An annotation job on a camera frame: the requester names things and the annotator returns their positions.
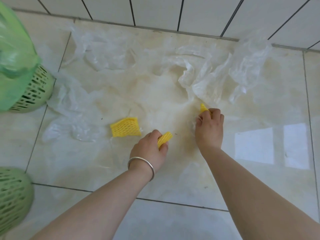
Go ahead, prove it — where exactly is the person's right hand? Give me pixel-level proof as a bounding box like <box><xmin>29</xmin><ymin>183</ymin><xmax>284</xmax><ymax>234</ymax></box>
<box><xmin>194</xmin><ymin>108</ymin><xmax>225</xmax><ymax>152</ymax></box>

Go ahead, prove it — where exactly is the person's left hand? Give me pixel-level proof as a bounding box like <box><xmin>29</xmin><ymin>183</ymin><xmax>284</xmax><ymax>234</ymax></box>
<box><xmin>129</xmin><ymin>129</ymin><xmax>169</xmax><ymax>174</ymax></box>

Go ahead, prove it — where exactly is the person's left forearm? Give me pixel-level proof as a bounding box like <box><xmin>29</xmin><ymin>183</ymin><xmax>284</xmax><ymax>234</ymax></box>
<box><xmin>29</xmin><ymin>163</ymin><xmax>153</xmax><ymax>240</ymax></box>

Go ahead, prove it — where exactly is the person's right forearm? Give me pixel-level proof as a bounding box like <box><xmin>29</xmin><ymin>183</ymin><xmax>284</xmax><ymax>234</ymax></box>
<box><xmin>201</xmin><ymin>146</ymin><xmax>320</xmax><ymax>240</ymax></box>

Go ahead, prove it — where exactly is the clear crumpled plastic bag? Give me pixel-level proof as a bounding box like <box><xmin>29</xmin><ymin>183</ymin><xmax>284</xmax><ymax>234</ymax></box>
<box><xmin>61</xmin><ymin>23</ymin><xmax>140</xmax><ymax>73</ymax></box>
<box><xmin>160</xmin><ymin>35</ymin><xmax>273</xmax><ymax>105</ymax></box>
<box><xmin>41</xmin><ymin>71</ymin><xmax>113</xmax><ymax>143</ymax></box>

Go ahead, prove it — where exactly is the green perforated waste basket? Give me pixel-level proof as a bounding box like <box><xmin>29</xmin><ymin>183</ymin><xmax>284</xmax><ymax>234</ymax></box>
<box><xmin>9</xmin><ymin>64</ymin><xmax>56</xmax><ymax>114</ymax></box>
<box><xmin>0</xmin><ymin>167</ymin><xmax>35</xmax><ymax>237</ymax></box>

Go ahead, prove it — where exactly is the green plastic bin liner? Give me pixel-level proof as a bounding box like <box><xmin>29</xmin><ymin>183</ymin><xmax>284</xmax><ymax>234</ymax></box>
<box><xmin>0</xmin><ymin>1</ymin><xmax>42</xmax><ymax>113</ymax></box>

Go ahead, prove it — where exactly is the silver bangle bracelet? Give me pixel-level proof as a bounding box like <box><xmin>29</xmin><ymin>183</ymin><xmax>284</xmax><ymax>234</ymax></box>
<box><xmin>127</xmin><ymin>156</ymin><xmax>156</xmax><ymax>182</ymax></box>

